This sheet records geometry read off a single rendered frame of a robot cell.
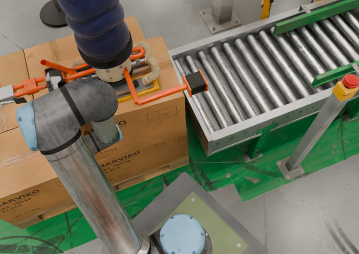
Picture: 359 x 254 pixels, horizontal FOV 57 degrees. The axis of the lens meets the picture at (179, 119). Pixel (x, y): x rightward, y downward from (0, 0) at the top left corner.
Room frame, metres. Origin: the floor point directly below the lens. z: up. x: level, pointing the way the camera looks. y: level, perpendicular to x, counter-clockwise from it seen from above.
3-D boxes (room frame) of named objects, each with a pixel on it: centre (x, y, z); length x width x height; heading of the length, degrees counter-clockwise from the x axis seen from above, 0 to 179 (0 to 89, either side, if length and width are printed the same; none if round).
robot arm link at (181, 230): (0.20, 0.03, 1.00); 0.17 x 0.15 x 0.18; 119
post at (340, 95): (0.79, -0.75, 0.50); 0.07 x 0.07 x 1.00; 18
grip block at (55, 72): (0.89, 0.52, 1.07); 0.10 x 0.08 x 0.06; 18
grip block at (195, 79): (0.81, -0.08, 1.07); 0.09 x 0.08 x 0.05; 18
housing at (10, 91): (0.83, 0.73, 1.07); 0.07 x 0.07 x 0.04; 18
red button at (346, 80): (0.79, -0.75, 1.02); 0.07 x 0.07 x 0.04
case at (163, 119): (0.96, 0.30, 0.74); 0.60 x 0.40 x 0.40; 103
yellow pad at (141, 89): (0.88, 0.26, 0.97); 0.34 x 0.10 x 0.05; 108
